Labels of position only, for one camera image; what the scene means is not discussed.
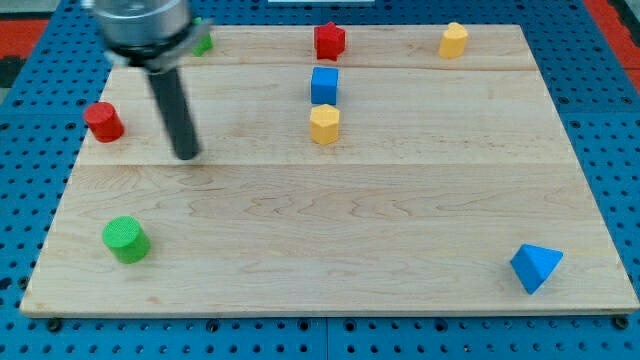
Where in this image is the red cylinder block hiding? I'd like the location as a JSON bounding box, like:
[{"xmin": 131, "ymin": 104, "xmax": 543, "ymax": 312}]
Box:
[{"xmin": 83, "ymin": 102, "xmax": 124, "ymax": 143}]

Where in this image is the red star block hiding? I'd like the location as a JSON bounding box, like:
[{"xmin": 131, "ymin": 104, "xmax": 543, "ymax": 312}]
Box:
[{"xmin": 313, "ymin": 22, "xmax": 346, "ymax": 61}]

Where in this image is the yellow hexagon block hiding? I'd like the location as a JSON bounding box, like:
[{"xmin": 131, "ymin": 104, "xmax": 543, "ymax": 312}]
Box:
[{"xmin": 310, "ymin": 104, "xmax": 340, "ymax": 145}]

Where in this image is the yellow heart block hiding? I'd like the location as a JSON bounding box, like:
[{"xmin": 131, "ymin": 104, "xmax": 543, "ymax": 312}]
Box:
[{"xmin": 438, "ymin": 22, "xmax": 469, "ymax": 59}]

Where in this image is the green cylinder block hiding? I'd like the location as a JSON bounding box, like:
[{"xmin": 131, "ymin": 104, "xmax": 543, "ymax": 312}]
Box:
[{"xmin": 102, "ymin": 216, "xmax": 151, "ymax": 264}]

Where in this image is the blue cube block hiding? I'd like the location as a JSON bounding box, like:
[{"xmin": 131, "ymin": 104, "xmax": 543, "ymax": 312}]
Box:
[{"xmin": 310, "ymin": 67, "xmax": 339, "ymax": 105}]

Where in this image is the green block behind arm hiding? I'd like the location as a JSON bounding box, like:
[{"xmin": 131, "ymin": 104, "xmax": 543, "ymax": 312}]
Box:
[{"xmin": 191, "ymin": 17, "xmax": 213, "ymax": 57}]

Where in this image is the blue triangle block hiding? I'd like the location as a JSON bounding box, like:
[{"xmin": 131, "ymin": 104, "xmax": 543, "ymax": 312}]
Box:
[{"xmin": 510, "ymin": 244, "xmax": 564, "ymax": 295}]

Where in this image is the wooden board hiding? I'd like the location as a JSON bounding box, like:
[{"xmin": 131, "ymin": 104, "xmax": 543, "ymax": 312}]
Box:
[{"xmin": 21, "ymin": 25, "xmax": 639, "ymax": 318}]

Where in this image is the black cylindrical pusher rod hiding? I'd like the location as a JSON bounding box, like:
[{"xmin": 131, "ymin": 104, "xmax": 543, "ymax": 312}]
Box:
[{"xmin": 147, "ymin": 68, "xmax": 200, "ymax": 160}]

